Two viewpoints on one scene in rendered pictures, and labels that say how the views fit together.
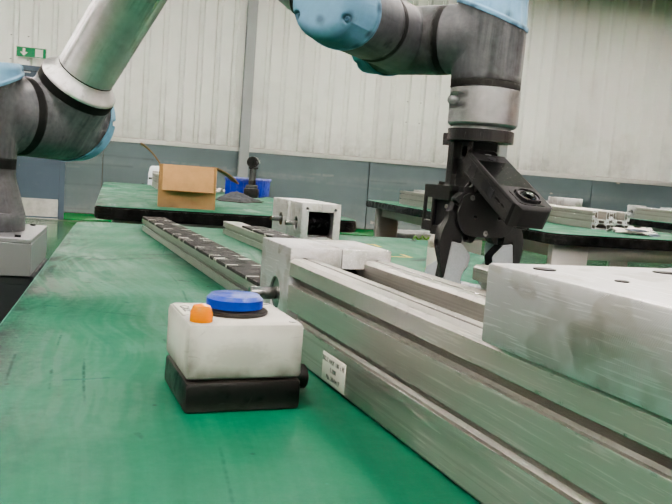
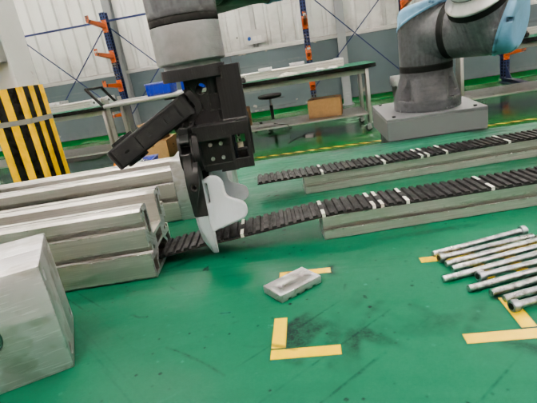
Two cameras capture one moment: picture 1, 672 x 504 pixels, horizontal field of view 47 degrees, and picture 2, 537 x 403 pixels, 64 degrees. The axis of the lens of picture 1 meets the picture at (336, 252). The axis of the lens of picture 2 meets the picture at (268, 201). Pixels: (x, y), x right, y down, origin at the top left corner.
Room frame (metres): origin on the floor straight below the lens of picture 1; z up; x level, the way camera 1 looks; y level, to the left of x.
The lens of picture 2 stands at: (1.10, -0.59, 1.00)
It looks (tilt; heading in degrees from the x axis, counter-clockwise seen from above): 18 degrees down; 113
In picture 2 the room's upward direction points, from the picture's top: 10 degrees counter-clockwise
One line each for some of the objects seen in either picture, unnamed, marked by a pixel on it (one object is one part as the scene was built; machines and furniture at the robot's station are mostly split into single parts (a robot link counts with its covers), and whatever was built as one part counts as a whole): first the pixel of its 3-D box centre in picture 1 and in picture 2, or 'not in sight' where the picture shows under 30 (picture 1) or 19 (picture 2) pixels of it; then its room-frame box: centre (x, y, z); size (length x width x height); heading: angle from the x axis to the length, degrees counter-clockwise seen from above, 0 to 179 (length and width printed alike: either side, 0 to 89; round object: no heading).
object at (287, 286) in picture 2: not in sight; (292, 284); (0.96, -0.24, 0.78); 0.05 x 0.03 x 0.01; 55
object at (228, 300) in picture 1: (234, 306); not in sight; (0.54, 0.07, 0.84); 0.04 x 0.04 x 0.02
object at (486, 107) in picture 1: (480, 111); (188, 47); (0.84, -0.14, 1.02); 0.08 x 0.08 x 0.05
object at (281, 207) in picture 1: (292, 218); not in sight; (1.84, 0.11, 0.83); 0.11 x 0.10 x 0.10; 115
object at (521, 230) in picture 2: not in sight; (479, 241); (1.13, -0.14, 0.78); 0.11 x 0.01 x 0.01; 31
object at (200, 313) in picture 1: (201, 312); not in sight; (0.50, 0.09, 0.85); 0.01 x 0.01 x 0.01
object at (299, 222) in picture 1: (309, 223); not in sight; (1.73, 0.07, 0.83); 0.11 x 0.10 x 0.10; 109
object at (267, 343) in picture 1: (243, 351); not in sight; (0.54, 0.06, 0.81); 0.10 x 0.08 x 0.06; 112
